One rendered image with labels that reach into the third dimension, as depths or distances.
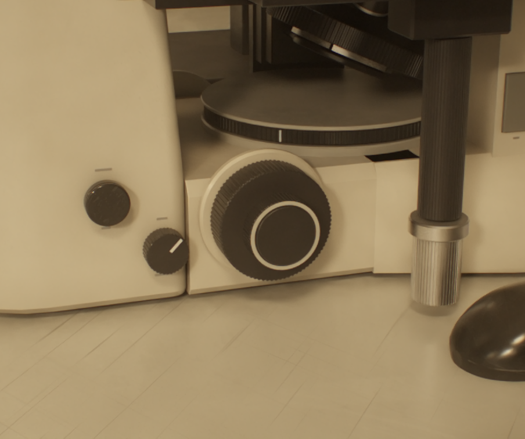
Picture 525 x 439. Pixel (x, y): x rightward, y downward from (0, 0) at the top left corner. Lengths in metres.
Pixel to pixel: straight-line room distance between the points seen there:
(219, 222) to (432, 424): 0.16
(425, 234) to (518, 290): 0.06
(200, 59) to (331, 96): 0.50
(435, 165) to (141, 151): 0.16
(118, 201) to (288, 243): 0.09
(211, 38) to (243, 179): 0.74
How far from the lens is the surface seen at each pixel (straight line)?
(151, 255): 0.63
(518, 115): 0.70
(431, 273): 0.63
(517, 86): 0.70
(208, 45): 1.32
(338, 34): 0.70
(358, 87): 0.77
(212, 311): 0.65
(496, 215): 0.69
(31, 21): 0.60
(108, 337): 0.63
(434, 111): 0.60
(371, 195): 0.67
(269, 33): 0.80
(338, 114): 0.71
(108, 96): 0.61
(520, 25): 0.69
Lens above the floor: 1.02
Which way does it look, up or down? 19 degrees down
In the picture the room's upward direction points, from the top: straight up
